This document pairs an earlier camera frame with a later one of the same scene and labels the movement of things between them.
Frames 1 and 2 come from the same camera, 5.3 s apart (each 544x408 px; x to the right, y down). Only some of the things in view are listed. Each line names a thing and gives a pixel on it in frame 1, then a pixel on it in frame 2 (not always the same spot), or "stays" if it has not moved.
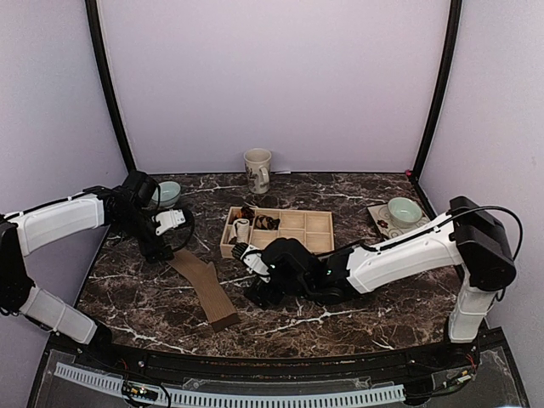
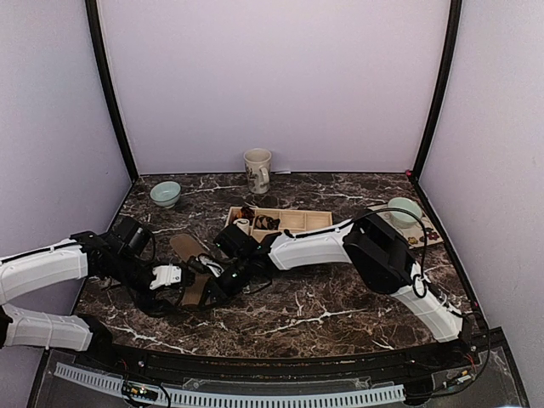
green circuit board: (129, 390) stays
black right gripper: (257, 288) → (220, 291)
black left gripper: (155, 252) → (150, 304)
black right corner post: (456, 13) stays
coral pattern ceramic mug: (257, 167) stays
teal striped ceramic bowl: (169, 194) stays
